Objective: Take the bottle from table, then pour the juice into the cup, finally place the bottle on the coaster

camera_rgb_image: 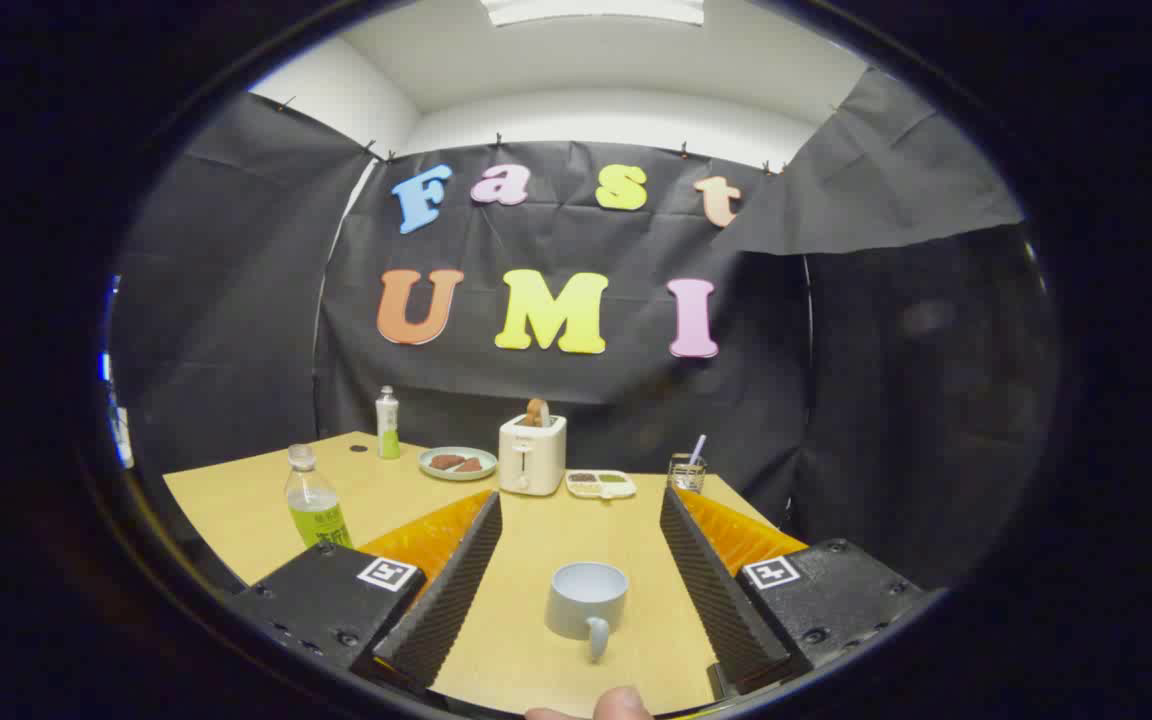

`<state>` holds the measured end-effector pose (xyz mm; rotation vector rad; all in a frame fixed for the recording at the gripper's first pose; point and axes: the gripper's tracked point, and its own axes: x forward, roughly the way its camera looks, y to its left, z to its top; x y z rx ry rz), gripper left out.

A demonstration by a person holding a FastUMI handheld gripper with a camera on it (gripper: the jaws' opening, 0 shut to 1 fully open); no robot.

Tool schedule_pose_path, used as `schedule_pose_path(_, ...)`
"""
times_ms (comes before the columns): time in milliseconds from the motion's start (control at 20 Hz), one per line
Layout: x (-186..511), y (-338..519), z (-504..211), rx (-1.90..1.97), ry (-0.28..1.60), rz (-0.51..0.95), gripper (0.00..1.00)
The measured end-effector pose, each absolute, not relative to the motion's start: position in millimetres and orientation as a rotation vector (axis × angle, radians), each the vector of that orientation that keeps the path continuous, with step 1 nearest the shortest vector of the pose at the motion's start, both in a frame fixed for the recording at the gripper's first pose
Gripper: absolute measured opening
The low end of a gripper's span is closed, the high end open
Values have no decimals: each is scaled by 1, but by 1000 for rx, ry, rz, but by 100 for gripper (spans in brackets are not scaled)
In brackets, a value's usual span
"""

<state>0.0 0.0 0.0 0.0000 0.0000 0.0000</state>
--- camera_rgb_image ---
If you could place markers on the white straw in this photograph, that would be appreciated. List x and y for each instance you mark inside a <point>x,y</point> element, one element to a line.
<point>697,448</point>

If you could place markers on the brown meat slice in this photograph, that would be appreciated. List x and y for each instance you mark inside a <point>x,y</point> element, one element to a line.
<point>444,462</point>
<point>472,466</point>

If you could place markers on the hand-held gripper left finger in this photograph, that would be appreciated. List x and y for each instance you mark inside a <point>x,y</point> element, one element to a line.
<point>446,600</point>

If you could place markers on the small white green bottle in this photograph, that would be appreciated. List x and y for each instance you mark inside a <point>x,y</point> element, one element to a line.
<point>388,430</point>

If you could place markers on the white divided snack tray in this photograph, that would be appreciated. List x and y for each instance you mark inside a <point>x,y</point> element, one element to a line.
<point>601,490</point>

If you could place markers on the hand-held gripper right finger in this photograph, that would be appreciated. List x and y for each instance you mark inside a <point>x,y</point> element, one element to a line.
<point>716,590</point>

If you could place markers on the wooden table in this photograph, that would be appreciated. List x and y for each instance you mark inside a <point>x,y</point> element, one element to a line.
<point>536,530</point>

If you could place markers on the clear juice bottle green label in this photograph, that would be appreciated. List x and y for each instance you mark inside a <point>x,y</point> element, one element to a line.
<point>317,518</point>

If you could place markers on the bread slice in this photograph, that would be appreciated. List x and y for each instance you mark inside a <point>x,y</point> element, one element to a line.
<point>537,412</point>

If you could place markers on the white toaster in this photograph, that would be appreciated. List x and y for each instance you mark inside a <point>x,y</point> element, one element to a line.
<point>531,460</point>

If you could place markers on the pale green plate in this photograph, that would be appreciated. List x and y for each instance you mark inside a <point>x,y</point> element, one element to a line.
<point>436,472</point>

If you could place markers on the white cup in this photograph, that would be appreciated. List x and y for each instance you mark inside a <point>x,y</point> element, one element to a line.
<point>581,605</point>

